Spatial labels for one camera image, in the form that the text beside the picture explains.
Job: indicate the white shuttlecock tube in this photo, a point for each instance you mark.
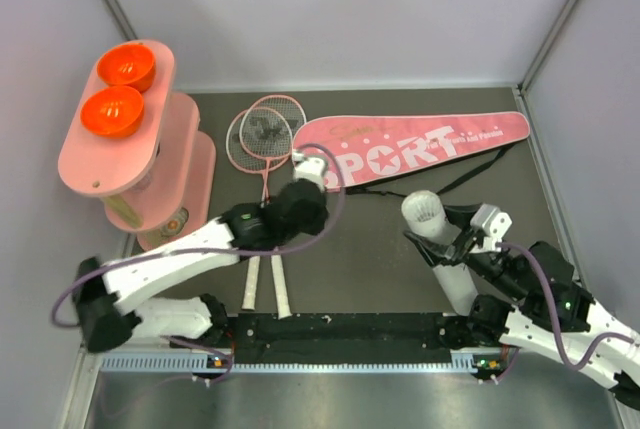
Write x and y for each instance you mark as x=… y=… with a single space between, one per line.
x=425 y=216

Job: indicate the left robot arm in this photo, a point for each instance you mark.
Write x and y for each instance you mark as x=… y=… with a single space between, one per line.
x=121 y=300

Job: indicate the grey slotted cable duct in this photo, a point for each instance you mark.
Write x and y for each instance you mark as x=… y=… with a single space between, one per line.
x=203 y=363

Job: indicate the pink SPORT racket bag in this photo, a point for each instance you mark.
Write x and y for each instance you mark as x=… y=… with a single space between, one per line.
x=370 y=149

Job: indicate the pink three-tier wooden shelf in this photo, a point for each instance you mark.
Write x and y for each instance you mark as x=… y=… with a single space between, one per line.
x=155 y=183

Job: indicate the orange plastic bowl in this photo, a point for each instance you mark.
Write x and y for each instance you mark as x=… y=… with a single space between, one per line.
x=114 y=112
x=132 y=65

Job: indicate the upper orange plastic bowl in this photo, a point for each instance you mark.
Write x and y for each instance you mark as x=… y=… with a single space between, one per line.
x=132 y=65

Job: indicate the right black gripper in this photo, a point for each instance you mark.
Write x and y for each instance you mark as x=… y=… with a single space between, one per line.
x=459 y=216

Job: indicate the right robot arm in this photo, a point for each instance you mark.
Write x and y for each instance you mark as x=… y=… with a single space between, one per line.
x=521 y=297

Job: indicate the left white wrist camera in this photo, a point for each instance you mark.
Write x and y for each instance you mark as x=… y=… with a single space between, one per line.
x=311 y=168

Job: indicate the pink badminton racket left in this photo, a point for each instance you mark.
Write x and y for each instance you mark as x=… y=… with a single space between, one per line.
x=258 y=141

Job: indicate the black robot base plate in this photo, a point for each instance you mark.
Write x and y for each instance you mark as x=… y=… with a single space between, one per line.
x=344 y=337

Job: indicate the lower orange plastic bowl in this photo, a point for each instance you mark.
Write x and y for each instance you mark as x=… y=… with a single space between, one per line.
x=114 y=112

